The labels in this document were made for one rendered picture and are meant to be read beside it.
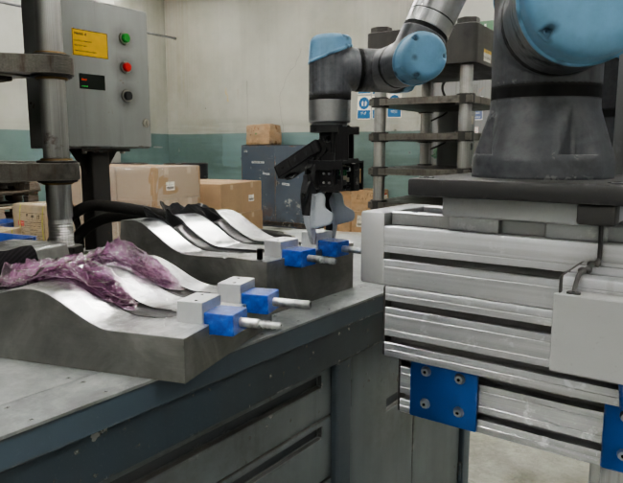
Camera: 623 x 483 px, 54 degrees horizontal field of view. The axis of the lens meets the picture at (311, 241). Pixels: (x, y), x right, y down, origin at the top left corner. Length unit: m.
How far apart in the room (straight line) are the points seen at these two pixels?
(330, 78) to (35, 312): 0.59
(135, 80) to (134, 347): 1.25
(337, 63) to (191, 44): 9.09
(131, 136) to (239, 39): 7.70
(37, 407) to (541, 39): 0.60
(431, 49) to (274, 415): 0.64
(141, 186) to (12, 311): 4.19
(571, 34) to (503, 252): 0.25
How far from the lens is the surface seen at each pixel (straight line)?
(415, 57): 0.98
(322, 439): 1.21
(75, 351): 0.82
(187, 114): 10.11
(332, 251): 1.10
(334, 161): 1.06
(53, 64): 1.60
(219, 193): 5.73
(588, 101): 0.71
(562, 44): 0.56
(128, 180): 5.12
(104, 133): 1.84
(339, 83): 1.08
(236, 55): 9.54
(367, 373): 1.30
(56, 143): 1.61
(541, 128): 0.68
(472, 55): 5.00
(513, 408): 0.79
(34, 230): 6.40
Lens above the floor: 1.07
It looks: 9 degrees down
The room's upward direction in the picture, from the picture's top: straight up
